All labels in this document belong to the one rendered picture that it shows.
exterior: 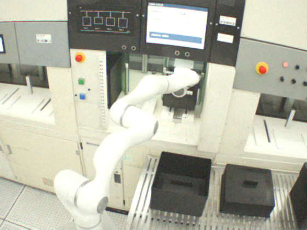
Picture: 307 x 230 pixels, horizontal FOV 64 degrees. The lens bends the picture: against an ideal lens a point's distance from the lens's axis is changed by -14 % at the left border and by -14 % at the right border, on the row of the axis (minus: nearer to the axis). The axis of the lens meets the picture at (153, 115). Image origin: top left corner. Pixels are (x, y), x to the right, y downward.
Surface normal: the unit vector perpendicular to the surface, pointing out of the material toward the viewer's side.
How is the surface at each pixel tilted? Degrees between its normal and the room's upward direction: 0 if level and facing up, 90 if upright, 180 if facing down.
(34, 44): 90
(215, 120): 90
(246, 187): 0
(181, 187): 0
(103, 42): 90
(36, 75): 90
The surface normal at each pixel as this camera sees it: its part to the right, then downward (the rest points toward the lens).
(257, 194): 0.05, -0.82
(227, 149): -0.18, 0.55
